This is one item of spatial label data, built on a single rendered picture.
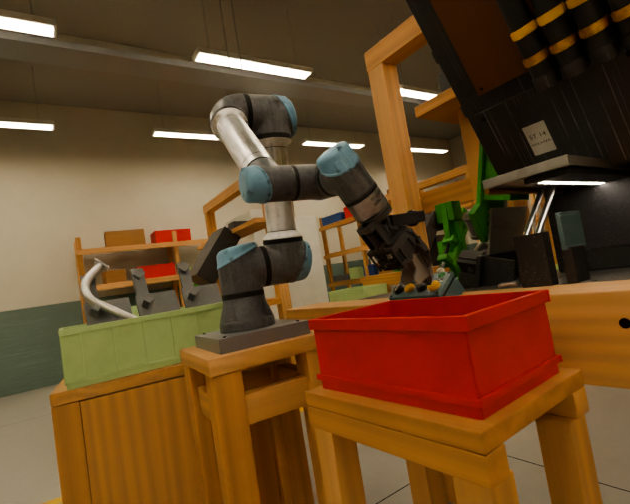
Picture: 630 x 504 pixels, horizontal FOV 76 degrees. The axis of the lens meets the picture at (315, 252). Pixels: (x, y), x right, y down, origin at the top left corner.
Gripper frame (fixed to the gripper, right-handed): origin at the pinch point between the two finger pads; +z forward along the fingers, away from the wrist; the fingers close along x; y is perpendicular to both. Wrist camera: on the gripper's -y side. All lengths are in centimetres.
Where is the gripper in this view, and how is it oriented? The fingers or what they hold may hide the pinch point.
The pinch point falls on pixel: (428, 277)
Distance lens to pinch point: 92.6
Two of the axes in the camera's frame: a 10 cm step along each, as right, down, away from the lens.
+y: -5.6, 6.4, -5.2
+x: 5.8, -1.4, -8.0
